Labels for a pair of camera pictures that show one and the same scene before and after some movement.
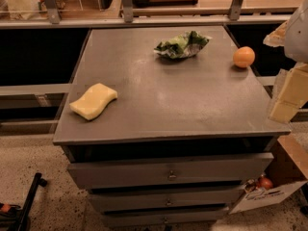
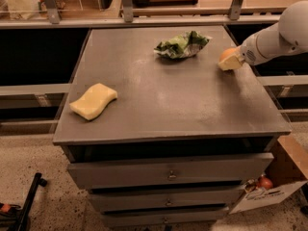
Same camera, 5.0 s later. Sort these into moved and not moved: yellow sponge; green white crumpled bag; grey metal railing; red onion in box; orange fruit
Moved: orange fruit
Not moved: green white crumpled bag; grey metal railing; yellow sponge; red onion in box
